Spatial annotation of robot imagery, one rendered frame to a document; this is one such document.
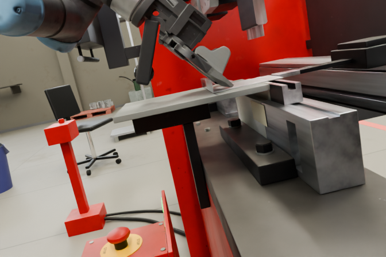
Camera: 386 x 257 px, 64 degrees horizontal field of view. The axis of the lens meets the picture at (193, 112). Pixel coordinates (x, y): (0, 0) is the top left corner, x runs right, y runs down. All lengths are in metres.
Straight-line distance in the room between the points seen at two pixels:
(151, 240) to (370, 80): 0.53
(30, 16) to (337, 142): 0.42
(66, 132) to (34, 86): 8.37
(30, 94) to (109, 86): 2.36
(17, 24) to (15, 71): 10.31
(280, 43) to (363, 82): 0.84
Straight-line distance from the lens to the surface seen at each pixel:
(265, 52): 1.52
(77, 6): 0.59
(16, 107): 10.85
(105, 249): 0.60
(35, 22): 0.49
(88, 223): 2.48
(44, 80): 10.52
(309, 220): 0.37
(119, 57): 2.00
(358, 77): 0.77
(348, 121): 0.41
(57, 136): 2.31
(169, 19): 0.58
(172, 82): 1.45
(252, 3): 0.58
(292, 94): 0.50
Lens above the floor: 1.07
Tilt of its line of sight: 10 degrees down
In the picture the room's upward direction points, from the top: 12 degrees counter-clockwise
